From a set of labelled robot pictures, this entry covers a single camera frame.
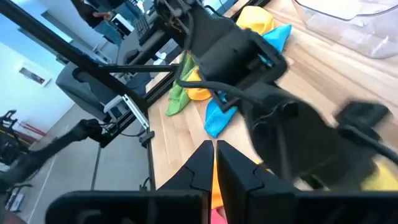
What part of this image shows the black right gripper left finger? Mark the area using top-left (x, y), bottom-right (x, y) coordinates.
top-left (157, 139), bottom-right (215, 192)

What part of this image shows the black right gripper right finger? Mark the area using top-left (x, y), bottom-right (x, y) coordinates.
top-left (216, 139), bottom-right (299, 224)

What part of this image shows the yellow microfiber towel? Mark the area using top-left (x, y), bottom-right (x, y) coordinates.
top-left (235, 5), bottom-right (275, 35)
top-left (360, 160), bottom-right (398, 191)

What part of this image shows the yellow-orange microfiber towel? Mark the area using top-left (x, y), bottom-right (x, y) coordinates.
top-left (185, 66), bottom-right (213, 101)

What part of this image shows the orange microfiber towel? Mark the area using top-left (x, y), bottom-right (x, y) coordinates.
top-left (211, 157), bottom-right (225, 210)

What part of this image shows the pink microfiber towel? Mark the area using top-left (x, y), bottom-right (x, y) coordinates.
top-left (210, 207), bottom-right (228, 224)

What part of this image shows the blue microfiber towel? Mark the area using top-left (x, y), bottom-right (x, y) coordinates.
top-left (203, 24), bottom-right (293, 139)

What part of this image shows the green microfiber towel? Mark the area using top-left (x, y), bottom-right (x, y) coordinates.
top-left (165, 52), bottom-right (197, 117)

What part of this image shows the clear plastic bin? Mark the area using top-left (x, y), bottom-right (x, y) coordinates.
top-left (294, 0), bottom-right (398, 60)

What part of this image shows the grey chair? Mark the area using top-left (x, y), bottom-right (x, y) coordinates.
top-left (55, 62), bottom-right (150, 122)

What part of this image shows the person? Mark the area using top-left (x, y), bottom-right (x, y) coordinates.
top-left (70, 0), bottom-right (113, 29)

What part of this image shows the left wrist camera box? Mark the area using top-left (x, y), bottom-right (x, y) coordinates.
top-left (334, 101), bottom-right (391, 142)

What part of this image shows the black cable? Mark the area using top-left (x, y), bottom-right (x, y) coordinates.
top-left (0, 118), bottom-right (103, 187)
top-left (175, 12), bottom-right (299, 108)
top-left (338, 124), bottom-right (398, 166)

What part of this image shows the silver aluminium rail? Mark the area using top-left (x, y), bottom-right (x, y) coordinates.
top-left (104, 94), bottom-right (150, 130)

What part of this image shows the white wall sign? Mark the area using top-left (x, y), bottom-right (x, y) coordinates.
top-left (17, 63), bottom-right (52, 88)

